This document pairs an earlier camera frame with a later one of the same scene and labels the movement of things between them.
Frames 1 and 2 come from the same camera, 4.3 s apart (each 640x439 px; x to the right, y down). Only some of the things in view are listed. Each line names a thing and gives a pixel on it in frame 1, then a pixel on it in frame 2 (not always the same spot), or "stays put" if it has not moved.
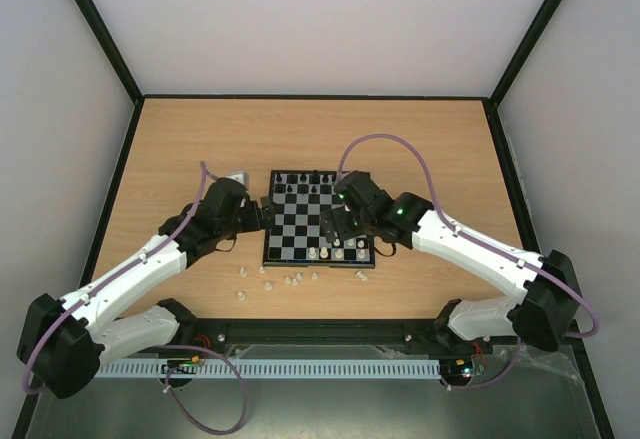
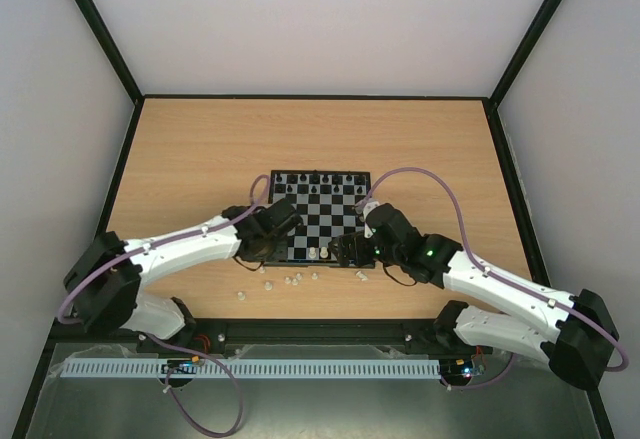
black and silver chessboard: (298, 236) stays put
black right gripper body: (338, 222) → (353, 247)
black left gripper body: (255, 222) → (273, 253)
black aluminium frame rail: (333, 333) stays put
